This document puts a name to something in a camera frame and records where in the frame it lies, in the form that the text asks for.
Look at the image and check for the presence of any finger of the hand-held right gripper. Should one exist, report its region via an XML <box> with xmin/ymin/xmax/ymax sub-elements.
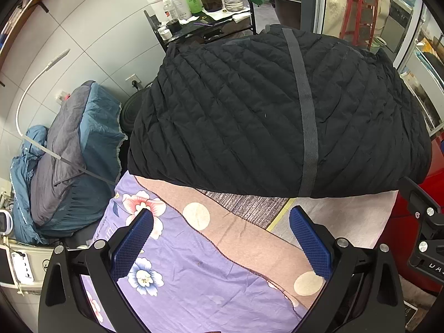
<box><xmin>398</xmin><ymin>176</ymin><xmax>444</xmax><ymax>225</ymax></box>

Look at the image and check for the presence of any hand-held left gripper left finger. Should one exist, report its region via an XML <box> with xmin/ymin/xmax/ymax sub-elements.
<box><xmin>39</xmin><ymin>208</ymin><xmax>155</xmax><ymax>333</ymax></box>

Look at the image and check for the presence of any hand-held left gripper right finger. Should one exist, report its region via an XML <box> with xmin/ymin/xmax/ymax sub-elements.
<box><xmin>289</xmin><ymin>206</ymin><xmax>406</xmax><ymax>333</ymax></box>

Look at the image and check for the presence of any black quilted coat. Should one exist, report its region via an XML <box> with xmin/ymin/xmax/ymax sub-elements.
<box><xmin>127</xmin><ymin>24</ymin><xmax>432</xmax><ymax>198</ymax></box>

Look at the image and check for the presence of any red plastic object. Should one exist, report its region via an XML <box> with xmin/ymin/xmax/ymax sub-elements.
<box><xmin>392</xmin><ymin>166</ymin><xmax>444</xmax><ymax>295</ymax></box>

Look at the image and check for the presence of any white towel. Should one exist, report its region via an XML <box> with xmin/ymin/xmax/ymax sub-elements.
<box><xmin>267</xmin><ymin>191</ymin><xmax>398</xmax><ymax>250</ymax></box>

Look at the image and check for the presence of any purple floral bed sheet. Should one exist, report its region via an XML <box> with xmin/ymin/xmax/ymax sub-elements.
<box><xmin>81</xmin><ymin>171</ymin><xmax>302</xmax><ymax>333</ymax></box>

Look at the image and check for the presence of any striped mat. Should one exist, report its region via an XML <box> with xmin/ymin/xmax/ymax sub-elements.
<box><xmin>196</xmin><ymin>189</ymin><xmax>295</xmax><ymax>231</ymax></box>

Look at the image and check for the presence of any white appliance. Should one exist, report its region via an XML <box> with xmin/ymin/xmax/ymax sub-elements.
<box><xmin>0</xmin><ymin>238</ymin><xmax>56</xmax><ymax>297</ymax></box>

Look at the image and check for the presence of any grey quilt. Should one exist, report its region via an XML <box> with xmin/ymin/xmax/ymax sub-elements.
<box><xmin>29</xmin><ymin>85</ymin><xmax>96</xmax><ymax>226</ymax></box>

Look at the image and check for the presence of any teal bed cover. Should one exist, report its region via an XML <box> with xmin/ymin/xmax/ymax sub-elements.
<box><xmin>10</xmin><ymin>80</ymin><xmax>129</xmax><ymax>245</ymax></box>

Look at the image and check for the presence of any small white device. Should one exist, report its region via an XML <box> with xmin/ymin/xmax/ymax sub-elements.
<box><xmin>0</xmin><ymin>208</ymin><xmax>14</xmax><ymax>236</ymax></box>

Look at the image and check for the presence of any black round stool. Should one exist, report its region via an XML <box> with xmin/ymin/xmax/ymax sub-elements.
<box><xmin>118</xmin><ymin>88</ymin><xmax>153</xmax><ymax>136</ymax></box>

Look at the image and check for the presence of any red metal rack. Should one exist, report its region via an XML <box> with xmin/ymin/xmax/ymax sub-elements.
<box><xmin>342</xmin><ymin>0</ymin><xmax>380</xmax><ymax>47</ymax></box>

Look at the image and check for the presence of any white gooseneck lamp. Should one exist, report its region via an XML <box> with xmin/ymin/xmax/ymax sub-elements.
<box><xmin>16</xmin><ymin>49</ymin><xmax>118</xmax><ymax>184</ymax></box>

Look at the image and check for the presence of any black metal cart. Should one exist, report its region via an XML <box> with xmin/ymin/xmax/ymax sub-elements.
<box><xmin>144</xmin><ymin>5</ymin><xmax>257</xmax><ymax>54</ymax></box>

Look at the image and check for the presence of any black plant pot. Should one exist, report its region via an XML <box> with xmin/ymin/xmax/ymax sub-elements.
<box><xmin>271</xmin><ymin>0</ymin><xmax>302</xmax><ymax>30</ymax></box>

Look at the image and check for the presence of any white paper tissue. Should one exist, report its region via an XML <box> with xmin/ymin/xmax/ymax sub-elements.
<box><xmin>187</xmin><ymin>7</ymin><xmax>251</xmax><ymax>25</ymax></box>

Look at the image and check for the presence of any white plastic tub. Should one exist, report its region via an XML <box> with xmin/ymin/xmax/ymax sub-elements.
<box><xmin>146</xmin><ymin>0</ymin><xmax>174</xmax><ymax>25</ymax></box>

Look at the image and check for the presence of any white plastic bottle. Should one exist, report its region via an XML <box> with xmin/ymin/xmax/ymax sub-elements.
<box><xmin>168</xmin><ymin>0</ymin><xmax>193</xmax><ymax>21</ymax></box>

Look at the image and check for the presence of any grey door frame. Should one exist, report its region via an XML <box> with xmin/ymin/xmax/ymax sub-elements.
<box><xmin>300</xmin><ymin>0</ymin><xmax>328</xmax><ymax>37</ymax></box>

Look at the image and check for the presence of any wooden wall shelf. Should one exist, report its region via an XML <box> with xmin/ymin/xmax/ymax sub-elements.
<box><xmin>0</xmin><ymin>0</ymin><xmax>72</xmax><ymax>63</ymax></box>

